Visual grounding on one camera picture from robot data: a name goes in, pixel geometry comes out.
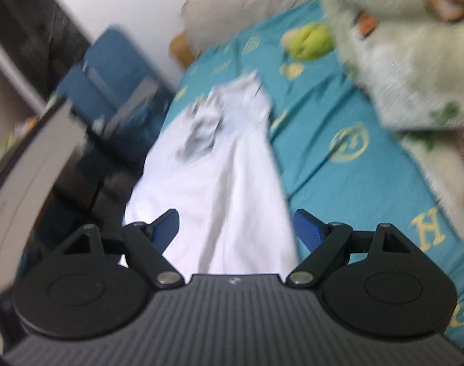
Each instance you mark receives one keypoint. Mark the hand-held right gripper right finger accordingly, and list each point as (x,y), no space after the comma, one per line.
(306,228)

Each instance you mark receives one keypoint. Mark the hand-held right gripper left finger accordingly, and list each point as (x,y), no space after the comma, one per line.
(167,225)

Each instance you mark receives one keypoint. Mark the white t-shirt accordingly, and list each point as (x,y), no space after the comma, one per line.
(235,167)

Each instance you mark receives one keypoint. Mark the teal printed bedsheet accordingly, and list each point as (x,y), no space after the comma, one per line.
(331,183)

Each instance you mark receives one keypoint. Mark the grey cloth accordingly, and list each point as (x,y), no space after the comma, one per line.
(134,99)

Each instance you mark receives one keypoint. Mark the white table with black legs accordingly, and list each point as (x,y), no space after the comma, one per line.
(37,167)

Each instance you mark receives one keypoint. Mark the blue covered chair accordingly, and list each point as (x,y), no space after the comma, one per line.
(79,95)
(117,57)

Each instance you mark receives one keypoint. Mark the green plush toy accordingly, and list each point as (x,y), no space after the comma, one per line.
(310,40)

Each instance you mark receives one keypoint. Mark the green printed fleece blanket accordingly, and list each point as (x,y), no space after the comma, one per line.
(400,53)

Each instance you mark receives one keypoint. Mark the grey pillow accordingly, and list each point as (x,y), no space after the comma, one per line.
(239,11)

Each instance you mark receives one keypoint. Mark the dark window grille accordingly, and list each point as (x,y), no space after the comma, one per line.
(33,23)

